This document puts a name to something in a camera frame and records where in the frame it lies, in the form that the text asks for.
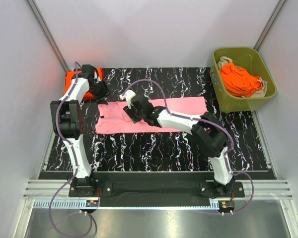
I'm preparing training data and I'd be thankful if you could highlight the purple cable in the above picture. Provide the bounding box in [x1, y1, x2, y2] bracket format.
[121, 79, 255, 215]
[49, 61, 97, 236]

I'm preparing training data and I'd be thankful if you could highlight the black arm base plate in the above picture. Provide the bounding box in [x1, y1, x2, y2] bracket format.
[69, 172, 245, 199]

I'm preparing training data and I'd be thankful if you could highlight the left small circuit board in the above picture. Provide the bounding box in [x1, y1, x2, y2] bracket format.
[86, 200, 99, 207]

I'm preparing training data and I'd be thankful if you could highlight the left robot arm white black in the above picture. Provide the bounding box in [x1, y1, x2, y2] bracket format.
[50, 62, 110, 196]

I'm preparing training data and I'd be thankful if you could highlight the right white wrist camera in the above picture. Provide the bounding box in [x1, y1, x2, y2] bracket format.
[119, 90, 136, 109]

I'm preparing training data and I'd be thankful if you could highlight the black marbled table mat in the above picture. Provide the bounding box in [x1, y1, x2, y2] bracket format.
[38, 66, 270, 173]

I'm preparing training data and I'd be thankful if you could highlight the aluminium rail frame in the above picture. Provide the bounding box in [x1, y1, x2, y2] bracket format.
[23, 179, 292, 211]

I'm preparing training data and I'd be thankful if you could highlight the folded orange t shirt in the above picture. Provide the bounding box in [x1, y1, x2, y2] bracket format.
[63, 67, 105, 100]

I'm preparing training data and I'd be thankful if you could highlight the olive green plastic bin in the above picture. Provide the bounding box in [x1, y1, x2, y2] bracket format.
[210, 47, 277, 113]

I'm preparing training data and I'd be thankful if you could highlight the small circuit board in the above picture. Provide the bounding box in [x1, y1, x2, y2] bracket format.
[220, 200, 234, 209]
[86, 200, 99, 207]

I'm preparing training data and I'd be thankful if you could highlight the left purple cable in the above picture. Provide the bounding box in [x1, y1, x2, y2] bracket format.
[49, 61, 97, 236]

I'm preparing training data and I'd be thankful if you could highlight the right small circuit board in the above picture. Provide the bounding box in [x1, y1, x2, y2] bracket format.
[220, 200, 234, 209]

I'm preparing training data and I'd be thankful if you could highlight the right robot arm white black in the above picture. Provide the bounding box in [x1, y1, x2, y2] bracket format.
[120, 90, 233, 197]

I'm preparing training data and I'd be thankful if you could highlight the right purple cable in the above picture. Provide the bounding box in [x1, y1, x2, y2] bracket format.
[121, 79, 255, 215]

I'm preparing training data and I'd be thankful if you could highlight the orange t shirt in bin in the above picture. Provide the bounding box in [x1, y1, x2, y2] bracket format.
[220, 63, 264, 98]

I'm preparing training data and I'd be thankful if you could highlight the pink t shirt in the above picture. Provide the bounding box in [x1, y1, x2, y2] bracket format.
[96, 97, 208, 134]

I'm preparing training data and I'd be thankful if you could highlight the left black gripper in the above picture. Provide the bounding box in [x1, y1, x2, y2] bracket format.
[88, 80, 115, 105]

